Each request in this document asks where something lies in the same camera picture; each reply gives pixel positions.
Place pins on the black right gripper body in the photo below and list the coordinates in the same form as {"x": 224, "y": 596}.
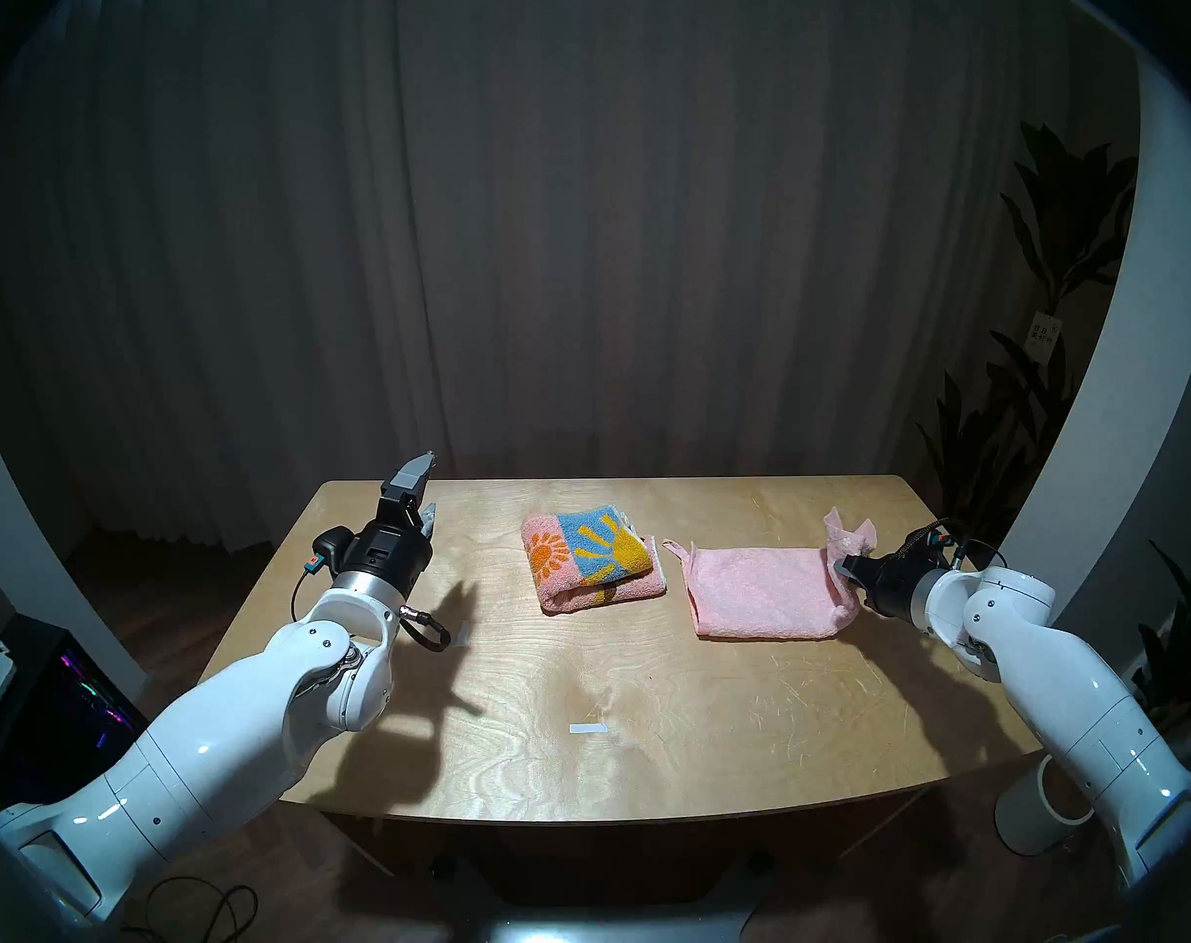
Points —
{"x": 900, "y": 582}

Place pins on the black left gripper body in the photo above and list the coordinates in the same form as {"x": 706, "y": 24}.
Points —
{"x": 384, "y": 553}

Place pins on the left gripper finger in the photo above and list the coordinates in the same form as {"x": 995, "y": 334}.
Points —
{"x": 407, "y": 477}
{"x": 425, "y": 521}

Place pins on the plain pink terry towel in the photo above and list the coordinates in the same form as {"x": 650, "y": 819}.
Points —
{"x": 763, "y": 592}

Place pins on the sunflower print terry towel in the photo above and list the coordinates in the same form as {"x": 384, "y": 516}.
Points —
{"x": 586, "y": 558}

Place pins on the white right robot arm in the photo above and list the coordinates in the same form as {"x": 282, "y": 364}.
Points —
{"x": 1077, "y": 695}

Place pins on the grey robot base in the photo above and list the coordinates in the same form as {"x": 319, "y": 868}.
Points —
{"x": 605, "y": 929}

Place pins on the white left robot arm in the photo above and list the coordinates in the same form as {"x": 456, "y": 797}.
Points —
{"x": 222, "y": 735}

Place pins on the white paper plant tag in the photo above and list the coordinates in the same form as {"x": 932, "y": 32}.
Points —
{"x": 1046, "y": 337}

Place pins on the grey pleated curtain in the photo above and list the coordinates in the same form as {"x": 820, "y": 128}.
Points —
{"x": 556, "y": 214}

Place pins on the black computer tower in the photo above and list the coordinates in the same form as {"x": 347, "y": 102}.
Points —
{"x": 65, "y": 715}

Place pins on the tall dark leafy plant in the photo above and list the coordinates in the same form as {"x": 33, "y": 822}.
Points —
{"x": 1067, "y": 214}

